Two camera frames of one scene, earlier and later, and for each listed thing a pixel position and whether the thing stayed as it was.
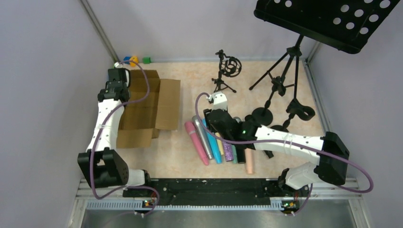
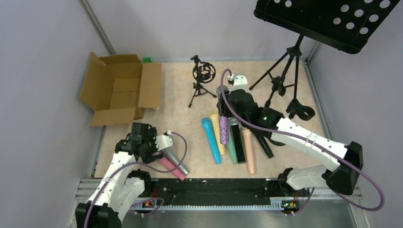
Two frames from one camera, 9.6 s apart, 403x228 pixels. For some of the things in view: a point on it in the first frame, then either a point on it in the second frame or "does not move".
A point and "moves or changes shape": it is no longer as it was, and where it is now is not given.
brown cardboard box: [141, 120] moves or changes shape
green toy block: [146, 60] does not move
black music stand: [346, 24] does not move
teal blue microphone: [214, 143] does not move
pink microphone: [198, 145] -> [177, 172]
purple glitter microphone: [228, 151] moves or changes shape
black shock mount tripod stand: [229, 66] -> [204, 72]
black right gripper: [209, 116] -> [226, 102]
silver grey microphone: [201, 134] -> [169, 156]
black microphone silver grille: [241, 148] does not move
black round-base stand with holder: [304, 112] does not move
